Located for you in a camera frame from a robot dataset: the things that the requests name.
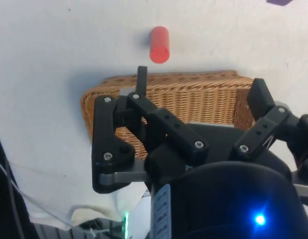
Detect purple triangular block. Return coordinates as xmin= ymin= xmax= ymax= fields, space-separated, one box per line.
xmin=266 ymin=0 xmax=295 ymax=6

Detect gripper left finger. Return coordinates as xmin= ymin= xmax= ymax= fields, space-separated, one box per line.
xmin=91 ymin=65 xmax=210 ymax=194

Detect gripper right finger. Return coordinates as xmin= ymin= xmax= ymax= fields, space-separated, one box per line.
xmin=230 ymin=78 xmax=308 ymax=174

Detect brown wicker basket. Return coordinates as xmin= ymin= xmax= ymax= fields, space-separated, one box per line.
xmin=80 ymin=70 xmax=256 ymax=160

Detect red cylinder block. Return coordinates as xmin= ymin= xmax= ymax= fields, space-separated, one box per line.
xmin=149 ymin=26 xmax=171 ymax=64

